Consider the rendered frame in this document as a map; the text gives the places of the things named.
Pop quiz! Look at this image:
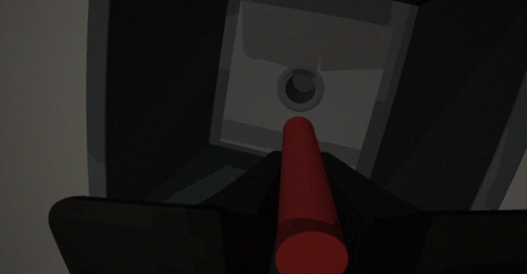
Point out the grey plate with hole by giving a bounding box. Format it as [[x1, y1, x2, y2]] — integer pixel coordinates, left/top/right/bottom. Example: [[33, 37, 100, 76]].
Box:
[[220, 0, 394, 170]]

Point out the red peg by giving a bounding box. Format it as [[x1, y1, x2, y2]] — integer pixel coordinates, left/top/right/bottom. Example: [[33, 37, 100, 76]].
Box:
[[275, 117, 348, 274]]

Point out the dark grey open box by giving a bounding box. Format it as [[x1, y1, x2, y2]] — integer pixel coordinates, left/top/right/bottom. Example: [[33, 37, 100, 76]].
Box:
[[86, 0, 527, 211]]

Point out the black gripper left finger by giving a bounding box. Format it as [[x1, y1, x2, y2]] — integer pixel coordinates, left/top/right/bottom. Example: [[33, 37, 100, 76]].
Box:
[[48, 151, 282, 274]]

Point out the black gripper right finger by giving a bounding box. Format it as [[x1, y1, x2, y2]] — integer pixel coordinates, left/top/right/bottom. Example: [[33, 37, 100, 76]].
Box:
[[320, 152, 527, 274]]

